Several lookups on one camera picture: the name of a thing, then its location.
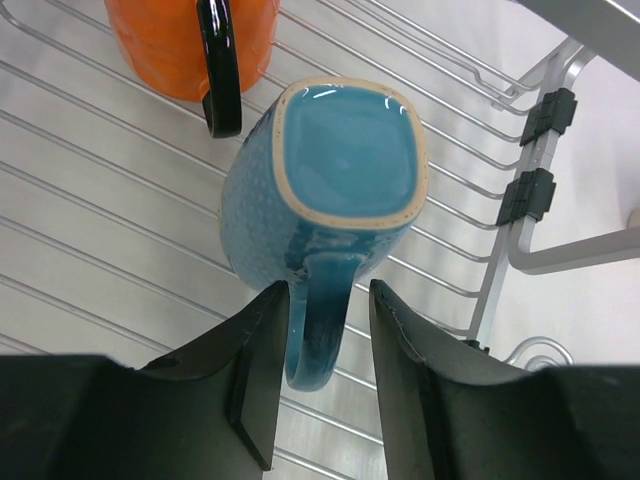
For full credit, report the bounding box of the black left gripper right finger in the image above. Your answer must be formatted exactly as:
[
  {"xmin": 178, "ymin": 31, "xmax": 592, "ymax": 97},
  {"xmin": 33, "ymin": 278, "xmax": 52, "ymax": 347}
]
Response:
[{"xmin": 369, "ymin": 280, "xmax": 639, "ymax": 479}]

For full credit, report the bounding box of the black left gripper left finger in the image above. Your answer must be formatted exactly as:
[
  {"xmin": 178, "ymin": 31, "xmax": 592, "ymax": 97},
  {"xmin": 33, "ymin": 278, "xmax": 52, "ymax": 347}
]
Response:
[{"xmin": 1, "ymin": 281, "xmax": 289, "ymax": 479}]

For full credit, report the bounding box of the blue mug white interior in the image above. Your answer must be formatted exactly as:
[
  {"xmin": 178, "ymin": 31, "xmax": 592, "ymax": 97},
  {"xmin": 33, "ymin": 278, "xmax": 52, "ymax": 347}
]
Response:
[{"xmin": 219, "ymin": 76, "xmax": 429, "ymax": 392}]

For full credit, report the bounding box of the orange mug black handle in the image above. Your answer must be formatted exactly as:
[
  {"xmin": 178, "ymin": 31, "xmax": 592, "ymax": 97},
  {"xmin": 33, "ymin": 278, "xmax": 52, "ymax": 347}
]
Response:
[{"xmin": 105, "ymin": 0, "xmax": 280, "ymax": 138}]

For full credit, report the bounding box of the silver wire dish rack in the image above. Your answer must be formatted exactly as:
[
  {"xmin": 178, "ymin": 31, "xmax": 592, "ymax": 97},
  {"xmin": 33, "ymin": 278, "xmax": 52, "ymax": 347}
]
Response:
[{"xmin": 1, "ymin": 1, "xmax": 639, "ymax": 479}]

